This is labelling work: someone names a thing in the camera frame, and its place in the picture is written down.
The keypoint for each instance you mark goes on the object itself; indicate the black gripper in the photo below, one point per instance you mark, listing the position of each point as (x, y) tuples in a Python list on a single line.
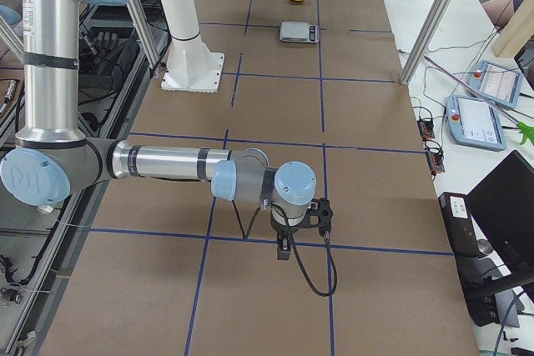
[(283, 232)]

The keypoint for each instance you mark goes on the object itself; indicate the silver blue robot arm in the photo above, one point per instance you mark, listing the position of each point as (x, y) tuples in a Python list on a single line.
[(53, 158)]

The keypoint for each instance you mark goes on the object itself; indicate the lower orange circuit board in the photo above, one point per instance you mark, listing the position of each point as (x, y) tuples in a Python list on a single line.
[(435, 157)]

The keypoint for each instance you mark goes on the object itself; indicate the orange circuit board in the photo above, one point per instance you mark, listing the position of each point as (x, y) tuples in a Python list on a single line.
[(426, 128), (435, 157)]

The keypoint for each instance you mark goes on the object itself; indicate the upper orange circuit board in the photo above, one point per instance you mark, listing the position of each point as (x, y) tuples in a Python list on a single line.
[(426, 128)]

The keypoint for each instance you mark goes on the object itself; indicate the black computer box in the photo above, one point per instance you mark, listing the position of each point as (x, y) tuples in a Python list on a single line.
[(486, 291)]

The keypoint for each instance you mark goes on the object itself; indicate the silver electronic kitchen scale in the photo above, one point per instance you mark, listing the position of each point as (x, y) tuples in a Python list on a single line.
[(299, 32)]

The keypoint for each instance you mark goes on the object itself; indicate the black monitor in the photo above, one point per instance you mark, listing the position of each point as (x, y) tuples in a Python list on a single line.
[(502, 206)]

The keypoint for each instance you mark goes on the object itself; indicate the near blue teach pendant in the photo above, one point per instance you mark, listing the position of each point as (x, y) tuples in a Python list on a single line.
[(474, 123)]

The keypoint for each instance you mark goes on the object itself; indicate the blue teach pendant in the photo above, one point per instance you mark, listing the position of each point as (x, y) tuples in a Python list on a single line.
[(500, 84), (474, 123)]

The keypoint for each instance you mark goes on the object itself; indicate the far blue teach pendant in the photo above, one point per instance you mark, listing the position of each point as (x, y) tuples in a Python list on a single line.
[(500, 84)]

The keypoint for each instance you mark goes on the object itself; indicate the wooden beam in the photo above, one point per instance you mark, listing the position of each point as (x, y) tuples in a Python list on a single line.
[(513, 19)]

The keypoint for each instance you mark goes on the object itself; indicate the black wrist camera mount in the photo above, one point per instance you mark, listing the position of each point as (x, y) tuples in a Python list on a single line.
[(319, 215)]

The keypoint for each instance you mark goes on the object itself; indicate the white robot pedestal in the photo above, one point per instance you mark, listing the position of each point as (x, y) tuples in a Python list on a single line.
[(190, 65)]

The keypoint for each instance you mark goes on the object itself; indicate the aluminium frame post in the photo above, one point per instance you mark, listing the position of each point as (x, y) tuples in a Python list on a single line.
[(426, 33)]

